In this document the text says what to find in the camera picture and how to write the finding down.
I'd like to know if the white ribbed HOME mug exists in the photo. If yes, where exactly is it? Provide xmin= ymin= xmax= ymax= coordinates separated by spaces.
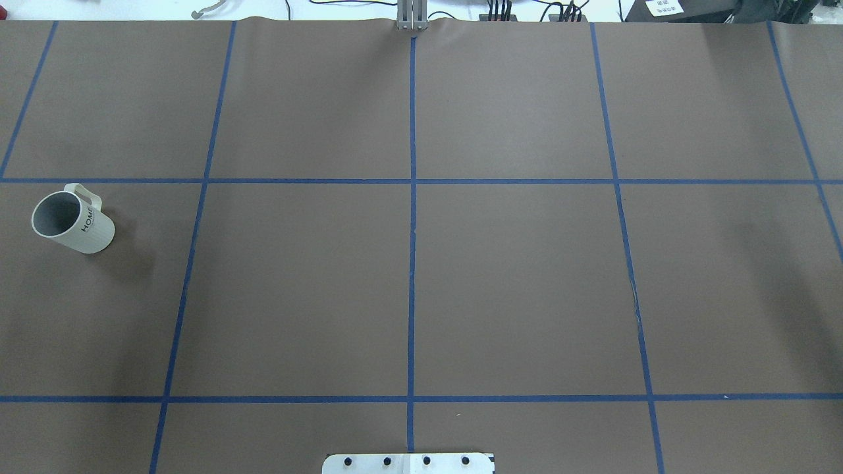
xmin=30 ymin=183 xmax=115 ymax=255

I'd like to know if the brown table mat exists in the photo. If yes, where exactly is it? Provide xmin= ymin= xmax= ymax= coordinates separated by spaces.
xmin=2 ymin=18 xmax=842 ymax=473

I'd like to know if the black labelled box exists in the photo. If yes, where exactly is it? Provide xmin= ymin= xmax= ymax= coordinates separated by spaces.
xmin=621 ymin=1 xmax=740 ymax=23

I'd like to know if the grey aluminium frame post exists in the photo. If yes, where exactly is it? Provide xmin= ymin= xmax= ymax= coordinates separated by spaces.
xmin=396 ymin=0 xmax=429 ymax=31

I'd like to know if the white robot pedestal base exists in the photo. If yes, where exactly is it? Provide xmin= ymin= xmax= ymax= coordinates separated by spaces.
xmin=321 ymin=452 xmax=496 ymax=473

